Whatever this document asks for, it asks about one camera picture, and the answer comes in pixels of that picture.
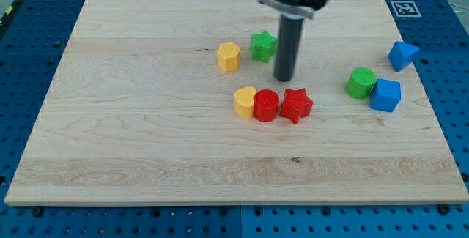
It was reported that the wooden board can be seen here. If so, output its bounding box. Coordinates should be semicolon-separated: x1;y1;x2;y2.
5;0;468;206

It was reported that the red star block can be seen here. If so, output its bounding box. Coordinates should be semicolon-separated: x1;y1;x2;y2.
279;88;314;124

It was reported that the white fiducial marker tag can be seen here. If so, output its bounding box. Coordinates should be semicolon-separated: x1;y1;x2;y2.
390;0;421;18

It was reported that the red cylinder block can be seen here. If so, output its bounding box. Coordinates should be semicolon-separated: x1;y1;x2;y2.
254;89;279;122

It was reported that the yellow heart block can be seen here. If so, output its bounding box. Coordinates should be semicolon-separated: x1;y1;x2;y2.
234;86;257;120

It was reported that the green star block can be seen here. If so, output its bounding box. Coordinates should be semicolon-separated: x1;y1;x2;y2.
251;31;278;63

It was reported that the blue cube block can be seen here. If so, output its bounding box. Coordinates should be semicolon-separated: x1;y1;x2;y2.
369;78;402;112

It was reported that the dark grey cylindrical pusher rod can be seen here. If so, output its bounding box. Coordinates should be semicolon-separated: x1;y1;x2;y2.
273;15;303;82

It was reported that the yellow hexagon block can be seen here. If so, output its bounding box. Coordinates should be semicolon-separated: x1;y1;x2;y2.
217;42;240;72

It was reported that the green cylinder block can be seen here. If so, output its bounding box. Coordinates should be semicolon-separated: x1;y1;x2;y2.
345;67;377;99

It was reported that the blue triangle block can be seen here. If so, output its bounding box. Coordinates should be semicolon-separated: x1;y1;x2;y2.
388;41;420;72

